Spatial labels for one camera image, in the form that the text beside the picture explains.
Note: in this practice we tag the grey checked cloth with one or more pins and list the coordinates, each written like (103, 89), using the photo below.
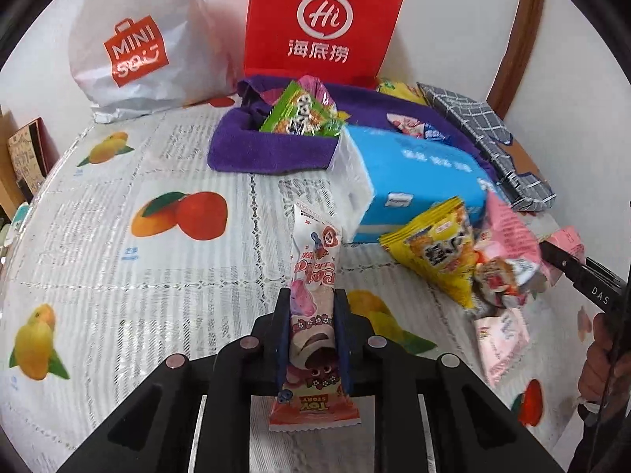
(483, 128)

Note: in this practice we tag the pink crinkled snack packet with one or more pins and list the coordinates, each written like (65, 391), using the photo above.
(512, 226)

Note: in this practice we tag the red paper bag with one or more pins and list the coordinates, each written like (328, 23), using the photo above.
(320, 19)

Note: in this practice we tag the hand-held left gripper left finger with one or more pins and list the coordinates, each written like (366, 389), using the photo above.
(282, 354)

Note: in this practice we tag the white plastic bag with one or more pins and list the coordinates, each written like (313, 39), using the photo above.
(148, 10)

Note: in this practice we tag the purple fabric basket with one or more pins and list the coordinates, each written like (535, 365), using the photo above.
(276, 150)

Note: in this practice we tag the yellow triangular snack packet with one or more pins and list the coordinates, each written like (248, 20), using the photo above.
(443, 251)

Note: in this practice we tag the green triangular snack packet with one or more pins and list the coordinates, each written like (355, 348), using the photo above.
(296, 108)

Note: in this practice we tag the person's right hand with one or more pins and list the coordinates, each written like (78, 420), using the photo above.
(597, 359)

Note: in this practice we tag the magenta triangular snack packet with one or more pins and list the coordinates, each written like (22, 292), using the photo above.
(315, 86)

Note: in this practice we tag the pink strawberry snack packet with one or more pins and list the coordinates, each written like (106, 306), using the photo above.
(409, 125)

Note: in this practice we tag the blue tissue pack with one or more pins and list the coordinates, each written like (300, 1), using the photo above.
(414, 172)

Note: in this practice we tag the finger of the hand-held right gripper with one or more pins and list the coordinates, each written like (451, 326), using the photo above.
(562, 257)
(605, 271)

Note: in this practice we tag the red snack packet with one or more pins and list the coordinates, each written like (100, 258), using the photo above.
(495, 276)

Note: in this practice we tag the wooden door frame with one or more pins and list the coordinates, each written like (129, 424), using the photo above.
(520, 44)

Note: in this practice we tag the yellow chip bag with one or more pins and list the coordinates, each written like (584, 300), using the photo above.
(399, 89)

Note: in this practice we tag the long pink wafer packet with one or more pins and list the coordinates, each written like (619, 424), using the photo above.
(315, 266)

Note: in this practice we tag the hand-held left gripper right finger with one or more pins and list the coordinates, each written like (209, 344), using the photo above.
(345, 354)

